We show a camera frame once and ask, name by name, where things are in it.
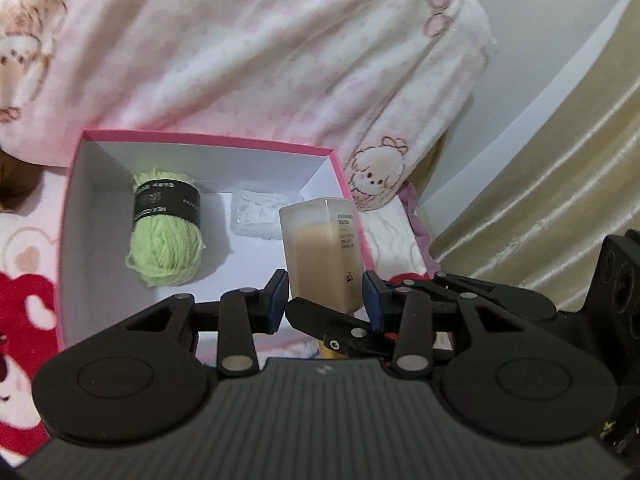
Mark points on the green yarn ball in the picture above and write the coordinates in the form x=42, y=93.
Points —
x=165, y=250

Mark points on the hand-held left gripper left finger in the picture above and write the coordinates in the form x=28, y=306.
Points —
x=276, y=300

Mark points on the pink cardboard box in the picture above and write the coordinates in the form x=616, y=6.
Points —
x=100, y=260

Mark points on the brown pillow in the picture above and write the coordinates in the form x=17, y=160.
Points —
x=15, y=180

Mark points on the foundation bottle with gold cap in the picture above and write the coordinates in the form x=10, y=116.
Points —
x=320, y=250

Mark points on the red bear printed blanket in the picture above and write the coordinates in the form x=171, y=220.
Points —
x=25, y=270

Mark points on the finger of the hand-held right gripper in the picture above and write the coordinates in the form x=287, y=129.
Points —
x=515, y=302
x=310, y=315

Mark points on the pink cartoon printed pillow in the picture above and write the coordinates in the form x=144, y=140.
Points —
x=250, y=35

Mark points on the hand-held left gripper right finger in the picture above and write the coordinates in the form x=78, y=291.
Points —
x=372, y=295

